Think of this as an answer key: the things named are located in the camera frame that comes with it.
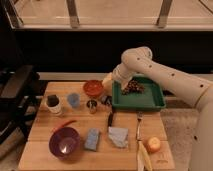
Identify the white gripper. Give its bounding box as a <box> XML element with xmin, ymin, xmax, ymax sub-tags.
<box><xmin>102</xmin><ymin>73</ymin><xmax>113</xmax><ymax>94</ymax></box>

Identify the light blue towel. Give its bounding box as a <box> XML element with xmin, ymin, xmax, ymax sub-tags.
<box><xmin>108</xmin><ymin>127</ymin><xmax>128</xmax><ymax>148</ymax></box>

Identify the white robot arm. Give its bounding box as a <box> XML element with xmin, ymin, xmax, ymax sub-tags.
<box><xmin>103</xmin><ymin>46</ymin><xmax>213</xmax><ymax>171</ymax></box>

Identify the red bowl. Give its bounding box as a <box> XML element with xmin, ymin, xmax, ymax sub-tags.
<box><xmin>83</xmin><ymin>80</ymin><xmax>104</xmax><ymax>98</ymax></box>

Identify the purple bowl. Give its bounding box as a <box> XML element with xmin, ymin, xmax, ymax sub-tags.
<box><xmin>49</xmin><ymin>127</ymin><xmax>80</xmax><ymax>158</ymax></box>

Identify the small dark object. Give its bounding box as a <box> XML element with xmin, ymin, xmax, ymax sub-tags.
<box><xmin>101</xmin><ymin>95</ymin><xmax>112</xmax><ymax>105</ymax></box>

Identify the small metal cup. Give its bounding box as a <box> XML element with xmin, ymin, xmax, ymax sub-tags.
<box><xmin>86</xmin><ymin>100</ymin><xmax>97</xmax><ymax>114</ymax></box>

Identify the pine cone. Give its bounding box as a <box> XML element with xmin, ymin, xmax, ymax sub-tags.
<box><xmin>122</xmin><ymin>80</ymin><xmax>144</xmax><ymax>95</ymax></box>

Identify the blue plastic cup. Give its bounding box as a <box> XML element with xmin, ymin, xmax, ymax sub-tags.
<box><xmin>67</xmin><ymin>93</ymin><xmax>80</xmax><ymax>108</ymax></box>

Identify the green plastic tray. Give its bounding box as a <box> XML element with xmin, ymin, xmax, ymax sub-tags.
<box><xmin>112</xmin><ymin>76</ymin><xmax>166</xmax><ymax>111</ymax></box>

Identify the white jar black lid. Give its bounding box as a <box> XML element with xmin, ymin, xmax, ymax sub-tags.
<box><xmin>46</xmin><ymin>95</ymin><xmax>62</xmax><ymax>115</ymax></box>

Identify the red spoon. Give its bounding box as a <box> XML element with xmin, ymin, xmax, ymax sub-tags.
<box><xmin>52</xmin><ymin>120</ymin><xmax>77</xmax><ymax>133</ymax></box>

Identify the blue sponge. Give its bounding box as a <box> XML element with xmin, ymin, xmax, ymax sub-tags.
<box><xmin>84</xmin><ymin>128</ymin><xmax>100</xmax><ymax>151</ymax></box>

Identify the apple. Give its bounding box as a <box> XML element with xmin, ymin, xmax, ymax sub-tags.
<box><xmin>147</xmin><ymin>137</ymin><xmax>161</xmax><ymax>153</ymax></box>

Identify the black chair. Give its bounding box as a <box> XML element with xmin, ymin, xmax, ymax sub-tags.
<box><xmin>0</xmin><ymin>65</ymin><xmax>42</xmax><ymax>144</ymax></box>

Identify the black handled knife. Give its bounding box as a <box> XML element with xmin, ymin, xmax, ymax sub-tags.
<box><xmin>107</xmin><ymin>111</ymin><xmax>114</xmax><ymax>127</ymax></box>

